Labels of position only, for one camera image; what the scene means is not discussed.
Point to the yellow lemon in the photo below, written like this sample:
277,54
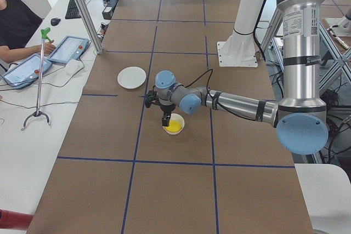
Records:
174,126

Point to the green handled reacher grabber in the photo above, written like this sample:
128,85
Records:
38,112

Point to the white paper plate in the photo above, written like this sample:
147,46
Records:
131,77

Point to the blue teach pendant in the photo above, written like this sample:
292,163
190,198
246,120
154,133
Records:
23,74
70,48

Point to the blue teach pendant near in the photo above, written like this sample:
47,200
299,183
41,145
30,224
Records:
23,74

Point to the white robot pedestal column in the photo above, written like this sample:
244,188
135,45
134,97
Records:
239,50

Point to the white paper bowl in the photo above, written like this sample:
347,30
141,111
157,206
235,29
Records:
180,119

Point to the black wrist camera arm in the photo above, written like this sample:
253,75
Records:
151,98

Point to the black computer mouse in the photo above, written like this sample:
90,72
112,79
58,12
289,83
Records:
55,21

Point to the black keyboard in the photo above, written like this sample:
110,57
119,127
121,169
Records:
72,11

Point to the red fire extinguisher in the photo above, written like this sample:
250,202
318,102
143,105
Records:
14,220

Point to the aluminium frame post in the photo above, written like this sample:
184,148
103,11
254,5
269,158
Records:
88,23

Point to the person in black shirt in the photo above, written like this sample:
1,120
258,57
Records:
18,24

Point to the blue teach pendant far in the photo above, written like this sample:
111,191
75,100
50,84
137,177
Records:
70,48

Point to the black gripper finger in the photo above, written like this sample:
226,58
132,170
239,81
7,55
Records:
166,120

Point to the black box device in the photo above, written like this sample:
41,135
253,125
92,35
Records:
109,9

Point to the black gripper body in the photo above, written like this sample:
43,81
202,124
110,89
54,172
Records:
166,108

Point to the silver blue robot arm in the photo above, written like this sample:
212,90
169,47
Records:
300,116

